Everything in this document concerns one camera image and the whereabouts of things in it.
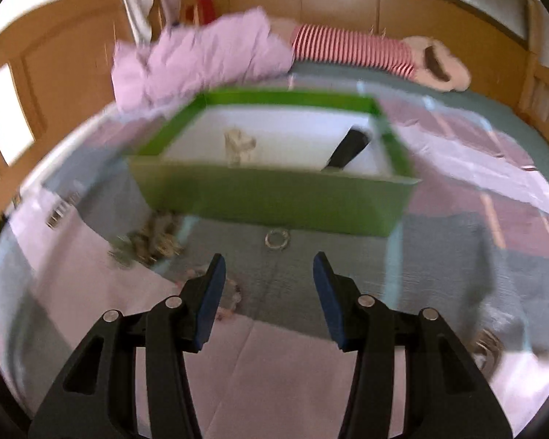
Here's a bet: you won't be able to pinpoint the white wrist watch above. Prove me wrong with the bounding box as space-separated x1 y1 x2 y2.
224 128 257 166

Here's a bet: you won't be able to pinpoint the green cardboard box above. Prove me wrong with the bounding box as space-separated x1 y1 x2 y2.
128 88 418 237

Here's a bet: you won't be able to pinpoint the plaid bed sheet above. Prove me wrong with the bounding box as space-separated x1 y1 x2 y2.
0 72 549 438

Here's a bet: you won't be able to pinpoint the green mattress cover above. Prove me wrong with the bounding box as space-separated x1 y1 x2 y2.
294 63 549 181

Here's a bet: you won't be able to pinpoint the striped plush doll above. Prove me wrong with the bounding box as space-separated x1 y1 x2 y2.
269 18 472 92

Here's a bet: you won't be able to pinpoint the wooden headboard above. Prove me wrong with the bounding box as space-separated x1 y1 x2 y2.
0 0 131 213

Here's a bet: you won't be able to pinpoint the wooden footboard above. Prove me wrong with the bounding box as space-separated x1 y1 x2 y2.
517 0 549 143

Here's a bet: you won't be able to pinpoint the red cloth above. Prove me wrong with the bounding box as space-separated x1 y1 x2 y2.
196 0 217 26

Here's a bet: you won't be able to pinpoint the hanging grey clothes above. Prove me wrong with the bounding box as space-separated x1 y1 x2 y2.
123 0 181 46

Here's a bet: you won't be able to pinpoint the pale beaded bracelet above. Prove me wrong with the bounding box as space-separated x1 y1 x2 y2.
175 269 245 321

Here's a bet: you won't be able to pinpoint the small silver ring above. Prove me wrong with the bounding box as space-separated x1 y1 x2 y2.
264 228 292 252

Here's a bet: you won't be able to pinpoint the wooden wall cabinet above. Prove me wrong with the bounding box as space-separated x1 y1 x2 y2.
213 0 528 107

